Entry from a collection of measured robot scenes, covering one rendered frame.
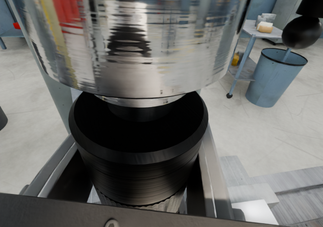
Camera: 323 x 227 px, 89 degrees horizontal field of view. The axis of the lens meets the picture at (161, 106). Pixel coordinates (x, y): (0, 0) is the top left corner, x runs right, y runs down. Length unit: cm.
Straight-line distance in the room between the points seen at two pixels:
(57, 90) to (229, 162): 47
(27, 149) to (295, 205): 185
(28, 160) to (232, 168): 166
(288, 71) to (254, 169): 114
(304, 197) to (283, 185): 4
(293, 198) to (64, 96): 64
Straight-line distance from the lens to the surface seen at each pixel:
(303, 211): 54
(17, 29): 454
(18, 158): 190
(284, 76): 230
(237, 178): 41
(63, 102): 56
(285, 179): 56
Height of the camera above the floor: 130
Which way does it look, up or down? 39 degrees down
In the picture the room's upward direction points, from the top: 5 degrees clockwise
